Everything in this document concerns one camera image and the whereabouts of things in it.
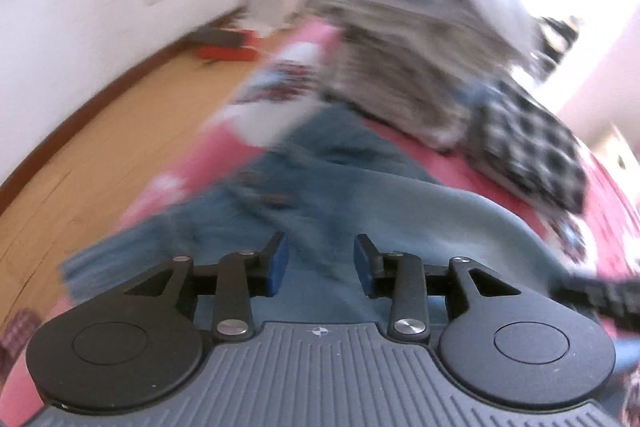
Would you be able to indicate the red toolbox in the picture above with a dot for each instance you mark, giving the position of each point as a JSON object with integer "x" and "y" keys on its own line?
{"x": 225, "y": 52}

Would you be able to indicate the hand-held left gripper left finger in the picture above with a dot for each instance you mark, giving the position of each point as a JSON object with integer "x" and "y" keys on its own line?
{"x": 279, "y": 267}

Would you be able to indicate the black white checked shirt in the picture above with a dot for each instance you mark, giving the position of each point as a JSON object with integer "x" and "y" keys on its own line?
{"x": 530, "y": 142}

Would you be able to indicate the blue denim jeans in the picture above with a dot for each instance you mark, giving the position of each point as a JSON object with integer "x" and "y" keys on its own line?
{"x": 350, "y": 207}

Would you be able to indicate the wheelchair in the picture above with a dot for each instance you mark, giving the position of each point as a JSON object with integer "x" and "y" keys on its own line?
{"x": 555, "y": 37}

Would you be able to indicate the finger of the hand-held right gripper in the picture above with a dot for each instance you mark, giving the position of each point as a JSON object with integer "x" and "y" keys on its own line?
{"x": 600, "y": 297}

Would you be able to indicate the stack of pale folded clothes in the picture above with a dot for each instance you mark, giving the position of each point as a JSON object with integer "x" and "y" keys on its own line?
{"x": 415, "y": 32}

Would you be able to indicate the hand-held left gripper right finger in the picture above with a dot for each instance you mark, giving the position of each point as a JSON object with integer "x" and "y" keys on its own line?
{"x": 362, "y": 267}

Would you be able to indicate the pink floral blanket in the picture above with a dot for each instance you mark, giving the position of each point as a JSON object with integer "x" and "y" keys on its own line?
{"x": 425, "y": 157}

